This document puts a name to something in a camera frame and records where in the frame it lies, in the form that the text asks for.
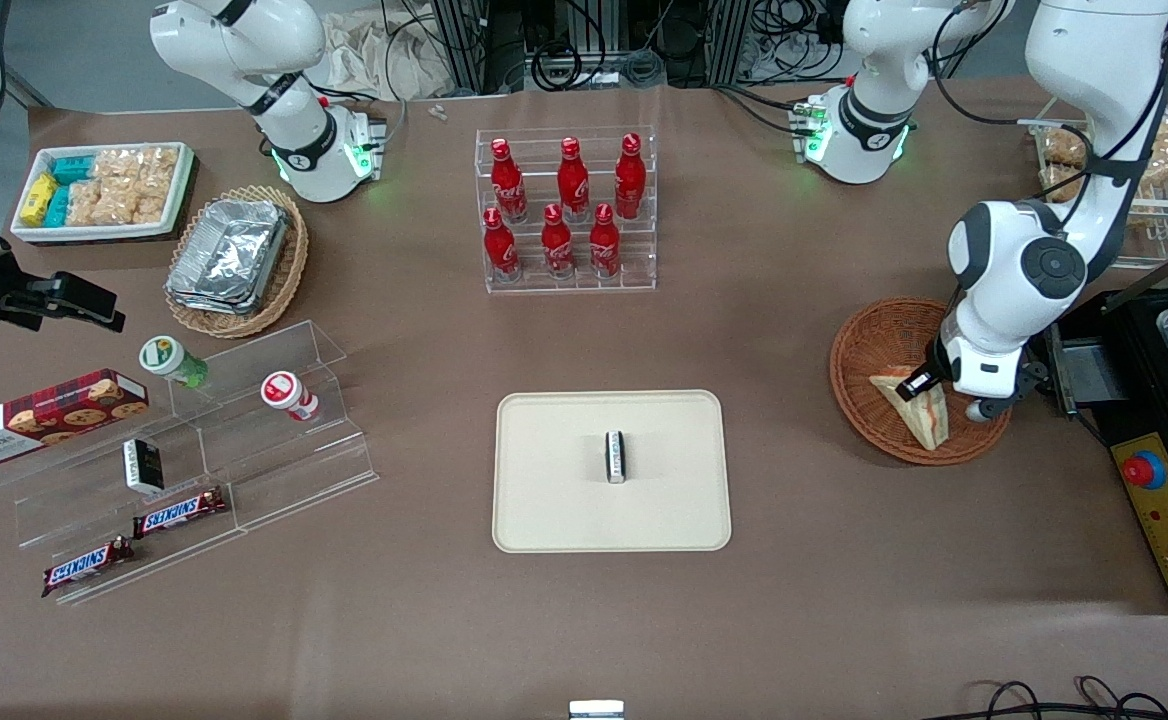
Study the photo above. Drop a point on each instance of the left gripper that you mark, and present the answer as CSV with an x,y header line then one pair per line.
x,y
936,359

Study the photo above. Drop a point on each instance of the triangle sandwich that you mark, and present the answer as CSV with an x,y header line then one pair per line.
x,y
924,420

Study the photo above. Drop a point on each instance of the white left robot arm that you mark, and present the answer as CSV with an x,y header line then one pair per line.
x,y
1094,40

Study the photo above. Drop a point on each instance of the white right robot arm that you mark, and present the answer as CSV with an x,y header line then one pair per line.
x,y
244,50

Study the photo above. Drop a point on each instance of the brown round wicker basket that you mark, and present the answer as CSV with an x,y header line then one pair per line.
x,y
864,380

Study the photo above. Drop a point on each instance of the white rectangular snack tray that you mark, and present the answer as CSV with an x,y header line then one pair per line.
x,y
34,232

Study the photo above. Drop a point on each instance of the black machine with metal tray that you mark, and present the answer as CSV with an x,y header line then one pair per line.
x,y
1134,370

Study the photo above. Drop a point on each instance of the light oval wicker basket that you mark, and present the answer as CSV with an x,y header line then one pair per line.
x,y
289,270

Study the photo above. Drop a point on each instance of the beige plastic serving tray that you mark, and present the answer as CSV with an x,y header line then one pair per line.
x,y
554,480

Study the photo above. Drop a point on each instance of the teal snack packet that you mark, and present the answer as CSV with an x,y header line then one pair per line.
x,y
72,168
57,206

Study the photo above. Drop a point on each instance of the clear bag of rice crackers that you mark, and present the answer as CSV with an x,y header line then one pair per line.
x,y
84,203
139,180

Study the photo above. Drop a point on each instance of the yellow snack packet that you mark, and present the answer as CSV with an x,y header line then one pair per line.
x,y
38,198

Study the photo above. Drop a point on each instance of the red cookie box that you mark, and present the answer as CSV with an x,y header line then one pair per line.
x,y
44,415

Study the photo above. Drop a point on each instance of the green drink bottle white cap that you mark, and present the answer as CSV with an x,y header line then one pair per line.
x,y
172,360

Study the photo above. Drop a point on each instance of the stacked aluminium foil trays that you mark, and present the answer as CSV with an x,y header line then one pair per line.
x,y
229,255

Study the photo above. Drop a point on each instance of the small black white box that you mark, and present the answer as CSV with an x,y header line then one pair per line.
x,y
615,458
142,466

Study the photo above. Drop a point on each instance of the red drink bottle white cap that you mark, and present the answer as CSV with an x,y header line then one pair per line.
x,y
286,392

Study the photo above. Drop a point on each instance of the brown snickers bar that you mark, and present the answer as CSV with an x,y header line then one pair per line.
x,y
86,566
179,513

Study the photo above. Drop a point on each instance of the clear acrylic stepped shelf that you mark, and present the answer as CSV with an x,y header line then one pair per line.
x,y
284,470

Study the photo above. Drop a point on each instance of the clear acrylic bottle rack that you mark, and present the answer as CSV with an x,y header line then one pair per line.
x,y
634,255

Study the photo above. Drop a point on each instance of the red cola bottle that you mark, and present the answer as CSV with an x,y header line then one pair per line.
x,y
604,244
573,182
557,245
500,248
509,185
630,180

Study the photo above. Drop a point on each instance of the crumpled white plastic sheet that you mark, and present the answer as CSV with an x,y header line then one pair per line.
x,y
364,55

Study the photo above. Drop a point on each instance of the white block at table edge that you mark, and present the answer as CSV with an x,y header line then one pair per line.
x,y
596,710

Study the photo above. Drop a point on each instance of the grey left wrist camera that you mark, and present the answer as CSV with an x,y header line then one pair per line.
x,y
987,410

